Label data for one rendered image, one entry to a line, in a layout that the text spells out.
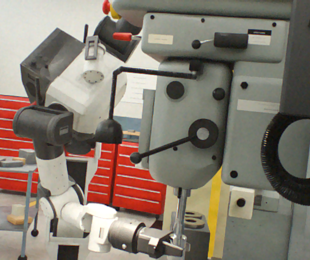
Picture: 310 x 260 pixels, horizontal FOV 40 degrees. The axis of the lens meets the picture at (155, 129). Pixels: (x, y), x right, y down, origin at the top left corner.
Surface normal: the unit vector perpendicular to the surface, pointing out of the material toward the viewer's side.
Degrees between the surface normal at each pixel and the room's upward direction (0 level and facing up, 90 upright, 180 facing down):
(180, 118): 90
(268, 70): 90
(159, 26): 90
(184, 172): 118
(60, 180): 107
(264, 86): 90
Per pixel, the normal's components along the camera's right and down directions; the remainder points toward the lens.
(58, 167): 0.64, 0.40
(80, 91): 0.21, -0.47
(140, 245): -0.42, 0.00
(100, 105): 0.75, 0.04
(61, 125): 0.92, 0.19
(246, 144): -0.21, 0.03
